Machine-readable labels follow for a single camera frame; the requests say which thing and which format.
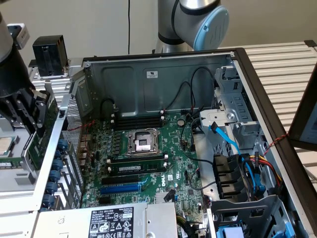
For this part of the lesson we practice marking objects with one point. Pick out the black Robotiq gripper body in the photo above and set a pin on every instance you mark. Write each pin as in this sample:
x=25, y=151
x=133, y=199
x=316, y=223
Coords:
x=17, y=74

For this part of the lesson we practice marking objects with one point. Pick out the green graphics card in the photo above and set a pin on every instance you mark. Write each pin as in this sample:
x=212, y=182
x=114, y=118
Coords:
x=37, y=151

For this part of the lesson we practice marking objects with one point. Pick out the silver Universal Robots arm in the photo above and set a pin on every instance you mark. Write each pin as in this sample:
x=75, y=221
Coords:
x=193, y=22

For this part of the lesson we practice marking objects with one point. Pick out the black CPU cooler block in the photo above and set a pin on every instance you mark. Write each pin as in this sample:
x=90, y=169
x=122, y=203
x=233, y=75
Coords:
x=49, y=57

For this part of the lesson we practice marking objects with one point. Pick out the silver CPU chip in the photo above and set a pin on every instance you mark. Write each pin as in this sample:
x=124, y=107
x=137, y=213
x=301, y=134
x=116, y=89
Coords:
x=5, y=147

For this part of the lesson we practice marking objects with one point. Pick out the blue card retention clip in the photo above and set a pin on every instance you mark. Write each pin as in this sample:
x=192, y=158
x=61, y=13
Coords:
x=58, y=164
x=53, y=187
x=58, y=154
x=63, y=144
x=54, y=176
x=48, y=199

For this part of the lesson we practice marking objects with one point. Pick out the grey parts rack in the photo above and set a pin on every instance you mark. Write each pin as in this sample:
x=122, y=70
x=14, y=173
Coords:
x=17, y=181

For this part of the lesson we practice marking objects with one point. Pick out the open grey PC case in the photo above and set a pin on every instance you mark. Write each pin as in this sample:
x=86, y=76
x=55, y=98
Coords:
x=119, y=86

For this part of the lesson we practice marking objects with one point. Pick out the RAM slot with black clips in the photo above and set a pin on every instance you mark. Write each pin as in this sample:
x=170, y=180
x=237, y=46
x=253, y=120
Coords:
x=138, y=162
x=138, y=121
x=138, y=127
x=138, y=158

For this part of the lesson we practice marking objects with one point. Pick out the long black expansion slot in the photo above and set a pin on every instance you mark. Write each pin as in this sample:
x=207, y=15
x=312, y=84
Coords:
x=119, y=180

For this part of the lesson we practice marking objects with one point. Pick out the silver CPU socket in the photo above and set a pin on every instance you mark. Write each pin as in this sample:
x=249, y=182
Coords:
x=142, y=142

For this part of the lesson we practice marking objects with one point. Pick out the short black expansion slot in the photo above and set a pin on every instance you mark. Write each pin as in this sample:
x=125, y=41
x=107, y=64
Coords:
x=105, y=200

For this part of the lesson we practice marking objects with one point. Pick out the white label sticker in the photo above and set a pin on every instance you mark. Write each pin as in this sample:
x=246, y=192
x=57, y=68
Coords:
x=152, y=74

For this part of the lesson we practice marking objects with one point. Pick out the silver power supply unit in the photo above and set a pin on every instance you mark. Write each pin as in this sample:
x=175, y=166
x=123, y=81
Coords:
x=74, y=223

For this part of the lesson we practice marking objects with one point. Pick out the RAM slot with white clips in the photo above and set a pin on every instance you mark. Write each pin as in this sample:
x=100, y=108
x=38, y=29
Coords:
x=162, y=112
x=162, y=118
x=165, y=156
x=165, y=164

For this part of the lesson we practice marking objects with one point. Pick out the silver coin battery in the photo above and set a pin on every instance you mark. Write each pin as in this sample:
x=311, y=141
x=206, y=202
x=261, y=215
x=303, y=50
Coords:
x=181, y=122

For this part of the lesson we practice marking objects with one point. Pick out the green Dell motherboard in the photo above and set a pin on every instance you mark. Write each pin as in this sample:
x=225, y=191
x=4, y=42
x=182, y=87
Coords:
x=178, y=148

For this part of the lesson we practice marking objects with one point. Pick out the silver chipset heat sink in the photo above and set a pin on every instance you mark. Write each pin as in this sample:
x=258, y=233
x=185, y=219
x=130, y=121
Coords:
x=159, y=198

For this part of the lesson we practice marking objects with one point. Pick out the grey disk bay cage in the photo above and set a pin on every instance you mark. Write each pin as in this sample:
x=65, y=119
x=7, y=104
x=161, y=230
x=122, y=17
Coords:
x=237, y=104

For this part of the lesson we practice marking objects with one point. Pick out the pale blue plastic block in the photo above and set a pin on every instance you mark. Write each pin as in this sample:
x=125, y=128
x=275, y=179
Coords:
x=230, y=233

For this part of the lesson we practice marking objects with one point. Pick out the blue grey drive cage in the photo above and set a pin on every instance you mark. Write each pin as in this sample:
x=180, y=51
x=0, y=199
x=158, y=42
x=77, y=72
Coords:
x=247, y=208

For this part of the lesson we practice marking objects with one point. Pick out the dark framed monitor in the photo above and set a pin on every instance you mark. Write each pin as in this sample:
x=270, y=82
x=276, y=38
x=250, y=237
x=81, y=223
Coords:
x=301, y=119

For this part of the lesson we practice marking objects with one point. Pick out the black intrusion switch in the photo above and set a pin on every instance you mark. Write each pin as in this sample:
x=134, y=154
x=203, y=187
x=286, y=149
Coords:
x=62, y=113

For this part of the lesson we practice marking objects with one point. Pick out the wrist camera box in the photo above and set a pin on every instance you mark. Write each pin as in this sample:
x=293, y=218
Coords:
x=19, y=34

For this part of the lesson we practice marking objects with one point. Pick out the black plastic fan duct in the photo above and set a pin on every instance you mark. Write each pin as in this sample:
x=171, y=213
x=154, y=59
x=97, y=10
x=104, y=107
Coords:
x=226, y=176

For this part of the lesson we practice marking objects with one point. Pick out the blue drive rail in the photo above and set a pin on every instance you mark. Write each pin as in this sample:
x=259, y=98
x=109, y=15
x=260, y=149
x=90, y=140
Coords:
x=289, y=230

